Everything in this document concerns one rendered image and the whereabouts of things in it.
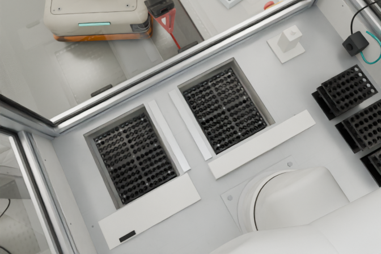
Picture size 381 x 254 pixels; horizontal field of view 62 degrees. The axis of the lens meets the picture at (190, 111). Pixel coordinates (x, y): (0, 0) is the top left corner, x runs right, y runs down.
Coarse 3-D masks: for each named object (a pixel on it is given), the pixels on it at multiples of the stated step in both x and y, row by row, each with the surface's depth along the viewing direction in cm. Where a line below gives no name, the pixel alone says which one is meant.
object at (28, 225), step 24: (0, 144) 69; (0, 168) 64; (24, 168) 74; (0, 192) 60; (24, 192) 69; (0, 216) 57; (24, 216) 64; (0, 240) 53; (24, 240) 60; (48, 240) 68
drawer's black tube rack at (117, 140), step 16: (128, 128) 101; (144, 128) 101; (96, 144) 97; (112, 144) 100; (128, 144) 97; (144, 144) 96; (160, 144) 99; (112, 160) 95; (128, 160) 95; (144, 160) 98; (160, 160) 98; (112, 176) 94; (128, 176) 97; (144, 176) 94; (160, 176) 93; (176, 176) 97; (128, 192) 93; (144, 192) 92
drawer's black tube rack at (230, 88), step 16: (224, 80) 104; (192, 96) 103; (208, 96) 100; (224, 96) 100; (240, 96) 102; (208, 112) 101; (224, 112) 101; (240, 112) 98; (256, 112) 98; (208, 128) 97; (224, 128) 97; (240, 128) 99; (256, 128) 100; (224, 144) 98
